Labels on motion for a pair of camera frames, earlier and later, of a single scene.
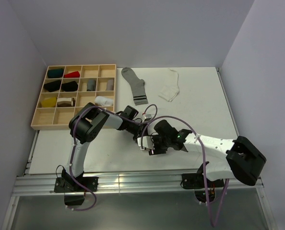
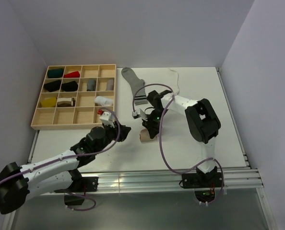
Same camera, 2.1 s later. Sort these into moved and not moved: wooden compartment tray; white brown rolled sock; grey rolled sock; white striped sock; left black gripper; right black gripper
Moved: right black gripper; left black gripper
Not moved: white brown rolled sock; white striped sock; grey rolled sock; wooden compartment tray
